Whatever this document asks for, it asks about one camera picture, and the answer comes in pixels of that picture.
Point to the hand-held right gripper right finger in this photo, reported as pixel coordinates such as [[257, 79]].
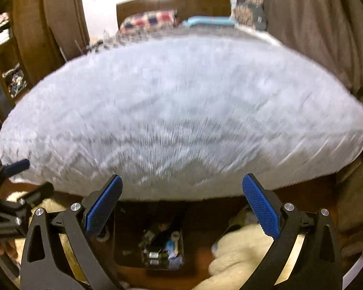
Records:
[[260, 207]]

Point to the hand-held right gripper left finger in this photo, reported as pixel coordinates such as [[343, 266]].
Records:
[[104, 207]]

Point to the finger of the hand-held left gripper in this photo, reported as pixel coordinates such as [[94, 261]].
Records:
[[16, 166], [37, 191]]

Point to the black bin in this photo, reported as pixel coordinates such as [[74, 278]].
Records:
[[128, 241]]

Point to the person's left hand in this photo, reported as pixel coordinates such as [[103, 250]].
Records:
[[4, 249]]

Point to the cream fluffy rug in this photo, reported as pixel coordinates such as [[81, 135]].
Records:
[[239, 256]]

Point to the pile of dark clothes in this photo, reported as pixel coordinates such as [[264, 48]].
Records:
[[15, 80]]

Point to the grey fluffy blanket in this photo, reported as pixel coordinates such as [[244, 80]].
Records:
[[181, 111]]

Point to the stack of folded clothes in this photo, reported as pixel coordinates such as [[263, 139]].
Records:
[[1, 30]]

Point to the wooden shelf cabinet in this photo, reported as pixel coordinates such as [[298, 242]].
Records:
[[33, 21]]

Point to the checkered pillow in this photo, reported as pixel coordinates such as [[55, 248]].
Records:
[[148, 21]]

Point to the brown curtain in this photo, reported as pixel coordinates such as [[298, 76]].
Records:
[[305, 21]]

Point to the patterned cushion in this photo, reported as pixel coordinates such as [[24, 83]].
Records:
[[249, 12]]

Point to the wooden headboard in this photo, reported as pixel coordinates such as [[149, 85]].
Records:
[[199, 4]]

